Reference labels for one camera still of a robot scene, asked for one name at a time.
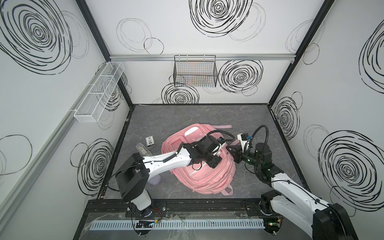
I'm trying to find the pink student backpack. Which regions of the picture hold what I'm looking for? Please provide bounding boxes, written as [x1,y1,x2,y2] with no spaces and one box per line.
[161,124,236,196]

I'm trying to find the purple eraser pouch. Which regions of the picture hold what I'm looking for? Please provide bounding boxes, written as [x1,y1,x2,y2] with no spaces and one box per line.
[148,175,162,186]

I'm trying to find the clear plastic case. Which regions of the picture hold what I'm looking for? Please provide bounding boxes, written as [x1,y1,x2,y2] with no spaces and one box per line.
[136,143,153,157]

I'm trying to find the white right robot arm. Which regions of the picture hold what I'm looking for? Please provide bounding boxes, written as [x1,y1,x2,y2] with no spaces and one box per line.
[227,143,358,240]

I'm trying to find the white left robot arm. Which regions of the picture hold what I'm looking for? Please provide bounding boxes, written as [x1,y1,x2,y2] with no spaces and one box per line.
[115,135,225,215]

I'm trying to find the small white card packet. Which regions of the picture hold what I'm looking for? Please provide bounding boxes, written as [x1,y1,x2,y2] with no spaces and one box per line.
[146,136,156,148]

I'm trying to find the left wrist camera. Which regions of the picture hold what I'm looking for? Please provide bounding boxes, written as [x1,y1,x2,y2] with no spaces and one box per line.
[214,137,226,148]

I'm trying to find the white slotted cable duct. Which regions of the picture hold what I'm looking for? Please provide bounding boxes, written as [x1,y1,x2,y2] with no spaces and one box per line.
[89,219,265,231]

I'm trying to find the black wire wall basket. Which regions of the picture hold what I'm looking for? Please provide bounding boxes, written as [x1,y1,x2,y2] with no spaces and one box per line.
[173,55,219,88]

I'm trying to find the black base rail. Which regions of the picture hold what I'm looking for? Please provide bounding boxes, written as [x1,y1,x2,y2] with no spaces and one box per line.
[85,198,280,218]

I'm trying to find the white mesh wall shelf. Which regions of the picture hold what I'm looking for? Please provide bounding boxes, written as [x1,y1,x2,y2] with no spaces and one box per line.
[74,62,124,123]

